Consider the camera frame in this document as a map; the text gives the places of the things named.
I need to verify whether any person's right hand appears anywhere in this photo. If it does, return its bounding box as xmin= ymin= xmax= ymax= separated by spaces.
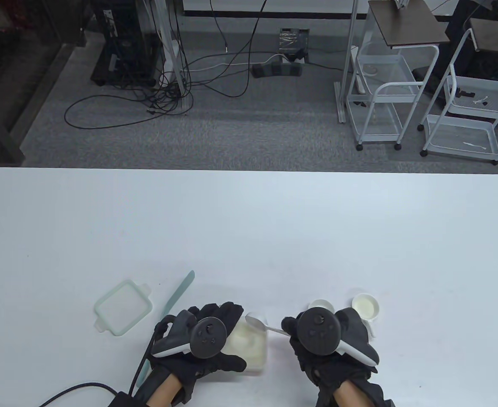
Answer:
xmin=281 ymin=307 xmax=379 ymax=386

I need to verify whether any person's left hand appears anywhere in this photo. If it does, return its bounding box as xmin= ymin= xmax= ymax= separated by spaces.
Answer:
xmin=148 ymin=302 xmax=247 ymax=384

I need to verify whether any clear plastic sugar container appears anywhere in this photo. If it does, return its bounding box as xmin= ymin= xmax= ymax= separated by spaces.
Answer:
xmin=226 ymin=316 xmax=270 ymax=374

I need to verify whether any white sugar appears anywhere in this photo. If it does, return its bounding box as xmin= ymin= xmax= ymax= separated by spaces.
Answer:
xmin=355 ymin=297 xmax=377 ymax=316
xmin=230 ymin=322 xmax=267 ymax=367

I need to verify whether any white coffee spoon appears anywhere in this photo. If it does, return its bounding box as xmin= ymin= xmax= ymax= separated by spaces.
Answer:
xmin=245 ymin=313 xmax=292 ymax=337

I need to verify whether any small round white dish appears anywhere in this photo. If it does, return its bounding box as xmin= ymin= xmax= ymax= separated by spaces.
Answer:
xmin=308 ymin=299 xmax=335 ymax=316

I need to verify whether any teal dessert spatula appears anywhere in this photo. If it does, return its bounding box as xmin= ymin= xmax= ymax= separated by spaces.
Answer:
xmin=137 ymin=270 xmax=196 ymax=378

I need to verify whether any clear lid with green rim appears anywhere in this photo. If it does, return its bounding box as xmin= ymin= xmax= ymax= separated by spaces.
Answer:
xmin=94 ymin=280 xmax=153 ymax=336

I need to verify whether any person's left forearm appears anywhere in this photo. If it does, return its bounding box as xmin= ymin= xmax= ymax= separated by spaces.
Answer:
xmin=147 ymin=375 xmax=182 ymax=407

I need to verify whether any person's right forearm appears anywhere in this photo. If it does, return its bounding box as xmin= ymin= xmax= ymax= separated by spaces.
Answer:
xmin=334 ymin=379 xmax=360 ymax=407

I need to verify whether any black and white left controller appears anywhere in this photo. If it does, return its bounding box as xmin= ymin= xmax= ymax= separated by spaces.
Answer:
xmin=151 ymin=309 xmax=228 ymax=360

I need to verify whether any black and white controller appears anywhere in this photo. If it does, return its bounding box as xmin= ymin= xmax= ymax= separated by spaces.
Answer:
xmin=297 ymin=309 xmax=380 ymax=367
xmin=151 ymin=309 xmax=228 ymax=360

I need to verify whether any black and white right controller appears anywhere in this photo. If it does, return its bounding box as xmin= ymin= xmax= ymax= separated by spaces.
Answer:
xmin=297 ymin=309 xmax=380 ymax=367

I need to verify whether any black power strip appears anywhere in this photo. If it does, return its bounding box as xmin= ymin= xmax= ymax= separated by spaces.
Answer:
xmin=251 ymin=61 xmax=305 ymax=79

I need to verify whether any black floor box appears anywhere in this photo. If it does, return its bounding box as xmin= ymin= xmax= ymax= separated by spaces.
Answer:
xmin=280 ymin=28 xmax=310 ymax=60

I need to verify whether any black computer rack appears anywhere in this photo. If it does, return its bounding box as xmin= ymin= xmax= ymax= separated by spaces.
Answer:
xmin=90 ymin=0 xmax=165 ymax=87

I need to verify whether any dark glass partition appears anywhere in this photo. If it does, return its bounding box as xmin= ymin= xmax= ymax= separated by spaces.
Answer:
xmin=0 ymin=0 xmax=92 ymax=167

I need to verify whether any white cart with brown top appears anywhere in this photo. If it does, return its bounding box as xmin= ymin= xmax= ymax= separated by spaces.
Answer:
xmin=419 ymin=18 xmax=498 ymax=166
xmin=346 ymin=0 xmax=451 ymax=151

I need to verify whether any white dish with handle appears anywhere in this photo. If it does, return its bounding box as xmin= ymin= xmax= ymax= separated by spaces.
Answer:
xmin=352 ymin=293 xmax=380 ymax=340

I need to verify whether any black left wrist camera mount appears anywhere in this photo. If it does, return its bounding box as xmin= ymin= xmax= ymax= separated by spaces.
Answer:
xmin=108 ymin=392 xmax=148 ymax=407

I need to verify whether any black glove cable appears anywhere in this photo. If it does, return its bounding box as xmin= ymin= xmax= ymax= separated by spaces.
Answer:
xmin=39 ymin=322 xmax=165 ymax=407

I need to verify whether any silver aluminium frame leg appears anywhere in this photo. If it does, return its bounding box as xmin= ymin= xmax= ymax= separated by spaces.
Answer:
xmin=154 ymin=0 xmax=193 ymax=115
xmin=334 ymin=0 xmax=360 ymax=124

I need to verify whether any bundle of black floor cables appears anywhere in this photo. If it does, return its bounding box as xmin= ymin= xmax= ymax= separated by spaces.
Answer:
xmin=64 ymin=0 xmax=313 ymax=130

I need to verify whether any white floor cable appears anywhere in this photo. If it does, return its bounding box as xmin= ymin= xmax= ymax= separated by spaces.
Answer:
xmin=185 ymin=53 xmax=283 ymax=72

